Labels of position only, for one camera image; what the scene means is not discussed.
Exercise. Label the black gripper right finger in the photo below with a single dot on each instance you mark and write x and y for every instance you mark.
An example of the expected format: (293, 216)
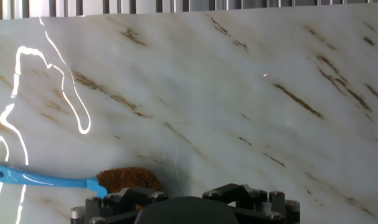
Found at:
(269, 205)

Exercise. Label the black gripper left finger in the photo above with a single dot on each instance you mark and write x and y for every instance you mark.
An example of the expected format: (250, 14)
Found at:
(114, 205)

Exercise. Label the marble pattern table sheet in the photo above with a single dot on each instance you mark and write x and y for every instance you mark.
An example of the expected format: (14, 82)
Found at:
(207, 93)

